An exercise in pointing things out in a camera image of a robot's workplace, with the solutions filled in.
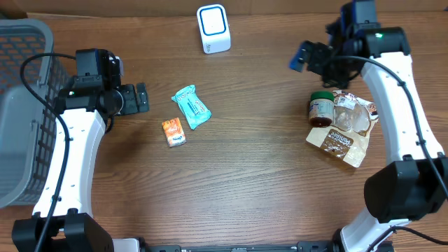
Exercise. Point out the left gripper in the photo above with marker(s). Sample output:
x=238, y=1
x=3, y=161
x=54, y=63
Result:
x=133, y=106

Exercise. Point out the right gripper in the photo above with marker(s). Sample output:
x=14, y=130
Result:
x=316, y=53

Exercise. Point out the orange small packet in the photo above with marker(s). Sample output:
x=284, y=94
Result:
x=174, y=132

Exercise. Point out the green-lidded jar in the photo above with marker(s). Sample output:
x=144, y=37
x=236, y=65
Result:
x=321, y=109

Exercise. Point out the teal long snack packet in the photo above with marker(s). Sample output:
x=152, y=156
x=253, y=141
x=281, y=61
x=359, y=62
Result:
x=194, y=110

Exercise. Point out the beige brown snack pouch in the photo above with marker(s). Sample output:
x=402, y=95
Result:
x=348, y=136

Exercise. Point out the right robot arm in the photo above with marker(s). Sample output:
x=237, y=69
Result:
x=413, y=183

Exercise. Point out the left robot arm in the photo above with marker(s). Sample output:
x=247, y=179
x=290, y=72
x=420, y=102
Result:
x=84, y=111

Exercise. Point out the white barcode scanner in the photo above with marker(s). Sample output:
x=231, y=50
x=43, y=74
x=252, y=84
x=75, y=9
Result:
x=214, y=28

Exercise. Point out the grey plastic shopping basket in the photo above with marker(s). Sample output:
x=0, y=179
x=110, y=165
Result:
x=27, y=127

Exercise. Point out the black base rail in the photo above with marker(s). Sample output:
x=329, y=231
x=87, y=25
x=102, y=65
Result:
x=238, y=248

